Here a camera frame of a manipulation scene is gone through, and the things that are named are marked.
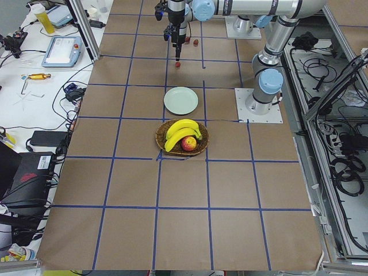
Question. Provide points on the blue teach pendant near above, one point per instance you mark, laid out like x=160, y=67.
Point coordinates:
x=63, y=51

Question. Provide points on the blue teach pendant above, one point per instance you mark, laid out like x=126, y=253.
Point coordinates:
x=63, y=51
x=59, y=16

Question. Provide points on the black power adapter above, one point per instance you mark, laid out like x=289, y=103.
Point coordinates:
x=47, y=138

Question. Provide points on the black computer case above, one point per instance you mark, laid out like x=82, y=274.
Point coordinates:
x=24, y=177

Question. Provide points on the red apple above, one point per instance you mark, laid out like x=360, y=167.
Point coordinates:
x=189, y=143

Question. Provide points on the brown wicker basket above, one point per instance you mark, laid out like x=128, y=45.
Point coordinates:
x=202, y=144

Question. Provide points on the yellow bottle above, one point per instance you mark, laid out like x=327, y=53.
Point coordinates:
x=40, y=12

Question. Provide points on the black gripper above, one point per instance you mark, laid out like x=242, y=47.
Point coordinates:
x=179, y=31

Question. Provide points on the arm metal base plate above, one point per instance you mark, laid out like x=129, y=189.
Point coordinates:
x=249, y=110
x=239, y=27

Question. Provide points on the blue teach pendant far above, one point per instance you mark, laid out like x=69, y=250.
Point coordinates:
x=59, y=16

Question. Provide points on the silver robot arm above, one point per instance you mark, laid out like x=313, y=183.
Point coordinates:
x=180, y=13
x=268, y=79

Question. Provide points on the yellow banana bunch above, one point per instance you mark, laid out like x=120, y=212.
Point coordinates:
x=179, y=130

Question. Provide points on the light green plate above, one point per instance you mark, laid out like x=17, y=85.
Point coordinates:
x=180, y=100

